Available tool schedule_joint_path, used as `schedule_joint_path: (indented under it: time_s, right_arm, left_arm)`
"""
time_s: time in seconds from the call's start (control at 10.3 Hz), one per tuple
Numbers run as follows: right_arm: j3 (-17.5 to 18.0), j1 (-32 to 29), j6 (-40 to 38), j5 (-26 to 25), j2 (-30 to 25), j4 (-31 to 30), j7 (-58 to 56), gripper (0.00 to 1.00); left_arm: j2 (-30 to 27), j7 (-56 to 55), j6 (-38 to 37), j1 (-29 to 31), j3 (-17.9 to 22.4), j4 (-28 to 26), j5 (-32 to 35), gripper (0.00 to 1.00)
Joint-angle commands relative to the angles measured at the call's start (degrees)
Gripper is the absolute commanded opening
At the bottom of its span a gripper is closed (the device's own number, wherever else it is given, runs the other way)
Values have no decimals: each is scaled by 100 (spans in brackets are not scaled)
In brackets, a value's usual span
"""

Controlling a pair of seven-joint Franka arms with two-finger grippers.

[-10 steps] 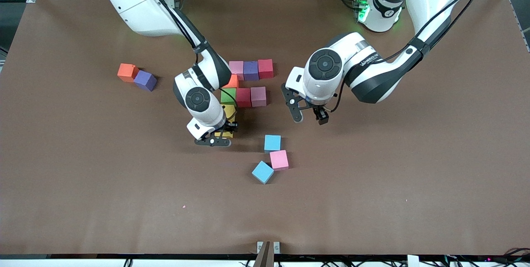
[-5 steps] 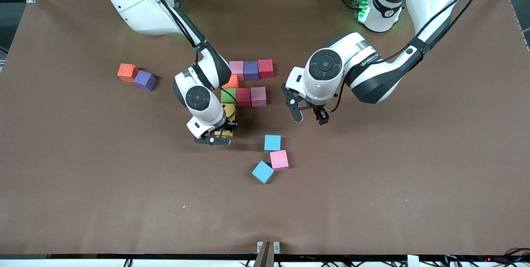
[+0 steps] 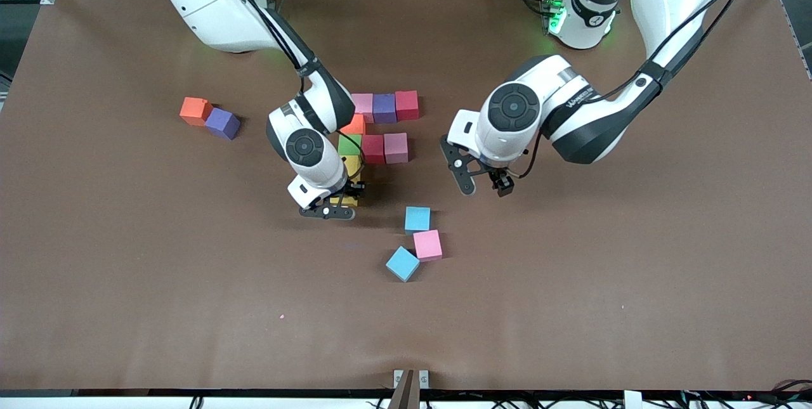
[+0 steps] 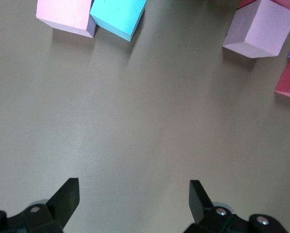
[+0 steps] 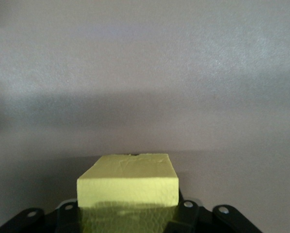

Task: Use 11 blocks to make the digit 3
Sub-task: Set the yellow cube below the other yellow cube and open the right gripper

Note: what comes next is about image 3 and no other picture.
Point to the yellow foam block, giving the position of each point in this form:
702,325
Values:
354,165
347,201

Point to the red foam block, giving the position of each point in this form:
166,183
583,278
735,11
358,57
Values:
373,149
406,104

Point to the green foam block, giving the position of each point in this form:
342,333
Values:
350,144

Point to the pink foam block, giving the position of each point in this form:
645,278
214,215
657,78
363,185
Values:
396,148
427,245
365,104

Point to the orange foam block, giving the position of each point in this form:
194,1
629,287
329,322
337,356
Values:
356,125
194,110

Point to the blue foam block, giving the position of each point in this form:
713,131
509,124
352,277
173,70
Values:
417,218
403,264

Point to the purple foam block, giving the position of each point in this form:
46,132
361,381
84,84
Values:
384,108
222,122

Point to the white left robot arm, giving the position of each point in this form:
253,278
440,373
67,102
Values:
514,108

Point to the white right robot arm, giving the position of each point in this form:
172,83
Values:
304,146

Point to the brown paper table cover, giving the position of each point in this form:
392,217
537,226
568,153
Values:
571,307

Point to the small metal bracket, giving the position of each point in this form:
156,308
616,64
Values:
424,378

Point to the brown wedge post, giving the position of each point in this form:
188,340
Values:
404,393

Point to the white edge bracket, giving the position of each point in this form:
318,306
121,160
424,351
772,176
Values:
632,399

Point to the white table edge rail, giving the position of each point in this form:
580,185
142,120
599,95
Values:
127,404

